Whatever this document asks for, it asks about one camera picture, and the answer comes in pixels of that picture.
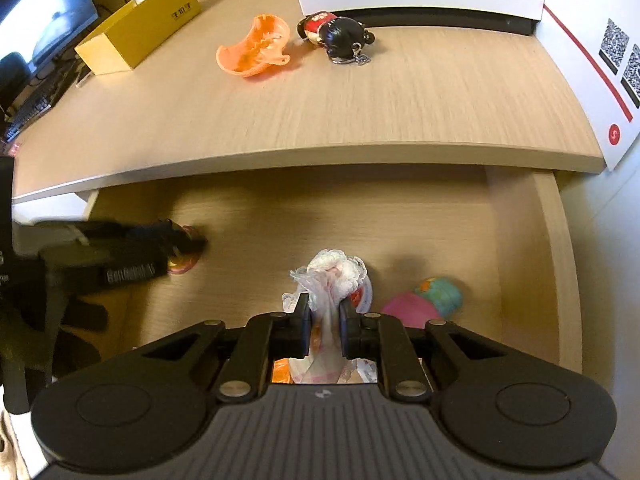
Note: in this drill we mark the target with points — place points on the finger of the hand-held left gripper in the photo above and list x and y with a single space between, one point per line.
150 235

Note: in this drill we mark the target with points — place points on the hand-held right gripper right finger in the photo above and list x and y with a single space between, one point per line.
345 332

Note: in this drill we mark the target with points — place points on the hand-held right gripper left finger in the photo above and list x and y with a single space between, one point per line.
304 332

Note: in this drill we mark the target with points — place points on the pink pig toy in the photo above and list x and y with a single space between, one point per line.
405 307

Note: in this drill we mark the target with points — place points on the teal egg toy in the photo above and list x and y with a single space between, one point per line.
442 295

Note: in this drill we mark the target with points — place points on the white wide drawer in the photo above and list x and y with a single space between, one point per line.
400 220

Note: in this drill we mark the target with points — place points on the orange spiky plastic shell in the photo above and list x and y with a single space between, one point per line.
250 50

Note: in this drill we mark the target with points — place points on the white narrow drawer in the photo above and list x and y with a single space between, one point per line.
55 207

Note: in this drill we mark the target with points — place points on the pink plastic trinket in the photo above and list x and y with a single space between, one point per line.
15 149

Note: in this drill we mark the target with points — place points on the black keyboard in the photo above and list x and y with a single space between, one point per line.
30 110

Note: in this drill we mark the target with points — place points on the yellow cardboard box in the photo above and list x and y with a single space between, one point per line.
135 30

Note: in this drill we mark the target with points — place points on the black computer monitor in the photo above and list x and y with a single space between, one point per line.
45 15

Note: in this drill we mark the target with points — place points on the white card with red print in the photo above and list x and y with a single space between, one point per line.
585 95

